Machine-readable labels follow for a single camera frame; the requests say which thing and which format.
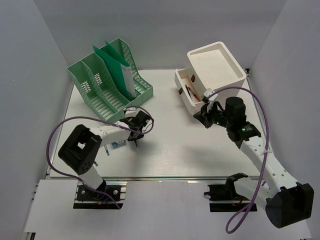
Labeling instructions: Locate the purple cable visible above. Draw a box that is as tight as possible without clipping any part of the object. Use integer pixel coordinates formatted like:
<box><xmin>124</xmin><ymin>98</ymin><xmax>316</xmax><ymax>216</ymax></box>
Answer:
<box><xmin>46</xmin><ymin>106</ymin><xmax>155</xmax><ymax>210</ymax></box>
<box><xmin>208</xmin><ymin>86</ymin><xmax>270</xmax><ymax>234</ymax></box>

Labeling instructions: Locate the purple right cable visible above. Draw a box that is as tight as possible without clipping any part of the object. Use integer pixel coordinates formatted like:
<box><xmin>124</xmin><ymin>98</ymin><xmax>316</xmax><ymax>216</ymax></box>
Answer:
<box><xmin>208</xmin><ymin>86</ymin><xmax>270</xmax><ymax>234</ymax></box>

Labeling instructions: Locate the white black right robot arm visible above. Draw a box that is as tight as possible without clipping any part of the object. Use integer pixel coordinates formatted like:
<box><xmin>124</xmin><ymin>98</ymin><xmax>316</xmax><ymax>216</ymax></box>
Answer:
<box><xmin>194</xmin><ymin>96</ymin><xmax>314</xmax><ymax>229</ymax></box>

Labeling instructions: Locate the green file folder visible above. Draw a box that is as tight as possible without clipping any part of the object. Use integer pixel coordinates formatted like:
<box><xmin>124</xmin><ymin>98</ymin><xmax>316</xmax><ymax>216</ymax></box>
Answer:
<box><xmin>93</xmin><ymin>41</ymin><xmax>137</xmax><ymax>101</ymax></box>

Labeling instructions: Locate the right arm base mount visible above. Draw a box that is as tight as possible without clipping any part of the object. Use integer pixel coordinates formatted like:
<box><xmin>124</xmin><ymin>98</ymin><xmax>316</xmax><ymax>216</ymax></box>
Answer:
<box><xmin>203</xmin><ymin>173</ymin><xmax>250</xmax><ymax>213</ymax></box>

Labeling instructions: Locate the white drawer cabinet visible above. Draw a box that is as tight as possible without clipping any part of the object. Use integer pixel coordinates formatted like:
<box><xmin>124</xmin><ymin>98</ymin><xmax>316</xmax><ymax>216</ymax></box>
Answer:
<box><xmin>186</xmin><ymin>41</ymin><xmax>247</xmax><ymax>106</ymax></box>

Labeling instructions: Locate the green mesh file rack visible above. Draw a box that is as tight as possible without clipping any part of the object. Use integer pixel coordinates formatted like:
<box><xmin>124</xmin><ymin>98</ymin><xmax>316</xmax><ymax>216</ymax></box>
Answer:
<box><xmin>67</xmin><ymin>38</ymin><xmax>154</xmax><ymax>123</ymax></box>

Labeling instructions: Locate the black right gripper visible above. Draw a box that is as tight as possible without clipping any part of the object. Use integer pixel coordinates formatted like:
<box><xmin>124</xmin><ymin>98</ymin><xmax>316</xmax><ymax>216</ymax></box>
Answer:
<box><xmin>194</xmin><ymin>100</ymin><xmax>233</xmax><ymax>129</ymax></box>

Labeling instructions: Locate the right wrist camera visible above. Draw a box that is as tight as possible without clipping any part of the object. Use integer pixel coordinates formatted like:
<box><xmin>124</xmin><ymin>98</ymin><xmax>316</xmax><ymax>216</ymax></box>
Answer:
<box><xmin>202</xmin><ymin>88</ymin><xmax>217</xmax><ymax>111</ymax></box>

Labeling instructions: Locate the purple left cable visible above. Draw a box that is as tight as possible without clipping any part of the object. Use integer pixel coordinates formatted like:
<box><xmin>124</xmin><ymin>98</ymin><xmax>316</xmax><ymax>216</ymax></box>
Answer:
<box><xmin>46</xmin><ymin>106</ymin><xmax>155</xmax><ymax>210</ymax></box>

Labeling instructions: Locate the red gel pen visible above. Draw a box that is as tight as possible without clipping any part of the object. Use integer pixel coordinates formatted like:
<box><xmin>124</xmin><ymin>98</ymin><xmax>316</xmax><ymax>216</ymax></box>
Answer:
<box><xmin>187</xmin><ymin>86</ymin><xmax>202</xmax><ymax>102</ymax></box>

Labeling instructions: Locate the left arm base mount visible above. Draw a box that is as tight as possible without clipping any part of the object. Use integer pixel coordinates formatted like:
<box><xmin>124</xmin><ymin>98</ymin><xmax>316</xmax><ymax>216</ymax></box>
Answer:
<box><xmin>73</xmin><ymin>180</ymin><xmax>127</xmax><ymax>210</ymax></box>

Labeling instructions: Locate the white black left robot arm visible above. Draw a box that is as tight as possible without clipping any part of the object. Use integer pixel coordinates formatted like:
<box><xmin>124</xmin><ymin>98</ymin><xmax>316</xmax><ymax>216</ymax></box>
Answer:
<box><xmin>58</xmin><ymin>110</ymin><xmax>154</xmax><ymax>200</ymax></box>

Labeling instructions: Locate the dark blue gel pen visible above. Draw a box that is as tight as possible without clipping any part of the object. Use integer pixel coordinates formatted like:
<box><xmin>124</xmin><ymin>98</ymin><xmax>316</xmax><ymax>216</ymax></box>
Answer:
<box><xmin>185</xmin><ymin>85</ymin><xmax>194</xmax><ymax>97</ymax></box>

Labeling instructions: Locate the blue white small box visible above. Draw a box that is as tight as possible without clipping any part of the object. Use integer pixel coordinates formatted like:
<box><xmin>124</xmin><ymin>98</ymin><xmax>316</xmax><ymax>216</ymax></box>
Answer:
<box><xmin>111</xmin><ymin>140</ymin><xmax>126</xmax><ymax>148</ymax></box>

